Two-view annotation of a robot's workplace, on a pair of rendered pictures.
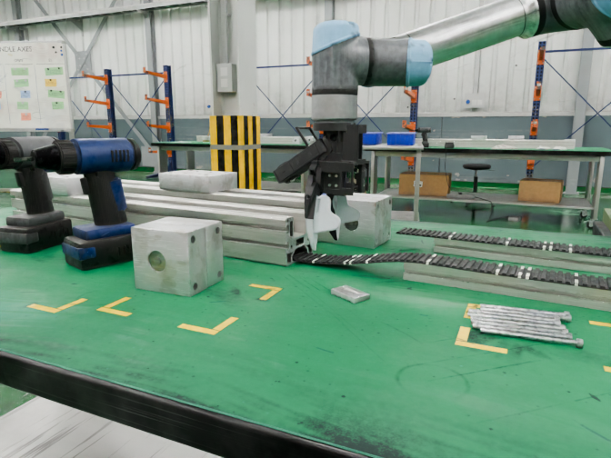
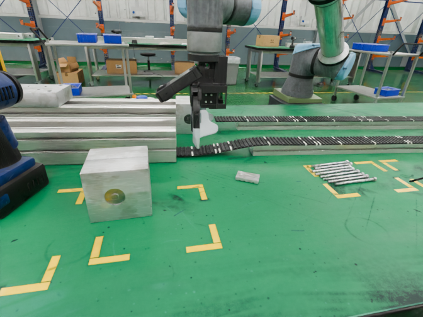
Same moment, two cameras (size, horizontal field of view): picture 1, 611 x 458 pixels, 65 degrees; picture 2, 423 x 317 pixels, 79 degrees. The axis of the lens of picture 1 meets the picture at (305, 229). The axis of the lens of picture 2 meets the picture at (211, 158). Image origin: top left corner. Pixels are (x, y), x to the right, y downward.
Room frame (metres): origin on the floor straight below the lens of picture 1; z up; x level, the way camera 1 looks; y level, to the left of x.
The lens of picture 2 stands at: (0.31, 0.30, 1.07)
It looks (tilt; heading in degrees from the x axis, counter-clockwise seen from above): 27 degrees down; 323
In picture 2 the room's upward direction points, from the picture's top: 2 degrees clockwise
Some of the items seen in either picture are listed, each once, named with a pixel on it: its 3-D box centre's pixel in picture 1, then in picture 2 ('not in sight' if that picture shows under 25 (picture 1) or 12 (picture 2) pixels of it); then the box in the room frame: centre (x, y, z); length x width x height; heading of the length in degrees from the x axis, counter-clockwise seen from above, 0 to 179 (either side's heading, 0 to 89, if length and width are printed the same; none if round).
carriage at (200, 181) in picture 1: (198, 185); (36, 99); (1.20, 0.27, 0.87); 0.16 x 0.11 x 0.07; 61
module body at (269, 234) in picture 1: (141, 217); (3, 140); (1.04, 0.36, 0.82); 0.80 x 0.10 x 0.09; 61
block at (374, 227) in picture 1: (365, 218); (190, 113); (1.00, -0.13, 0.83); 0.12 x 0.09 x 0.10; 151
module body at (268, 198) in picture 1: (199, 204); (41, 116); (1.20, 0.27, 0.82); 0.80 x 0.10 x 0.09; 61
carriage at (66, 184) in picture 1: (66, 188); not in sight; (1.16, 0.58, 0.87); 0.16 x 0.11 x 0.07; 61
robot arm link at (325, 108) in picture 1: (335, 110); (204, 43); (0.82, -0.05, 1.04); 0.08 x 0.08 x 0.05
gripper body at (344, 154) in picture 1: (337, 159); (206, 82); (0.81, -0.05, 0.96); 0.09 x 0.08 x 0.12; 61
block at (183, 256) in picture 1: (184, 252); (121, 178); (0.72, 0.19, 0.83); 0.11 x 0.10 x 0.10; 158
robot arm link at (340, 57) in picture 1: (336, 60); (206, 1); (0.81, -0.05, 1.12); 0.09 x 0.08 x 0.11; 99
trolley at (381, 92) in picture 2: not in sight; (374, 76); (2.21, -4.29, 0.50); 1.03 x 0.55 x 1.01; 161
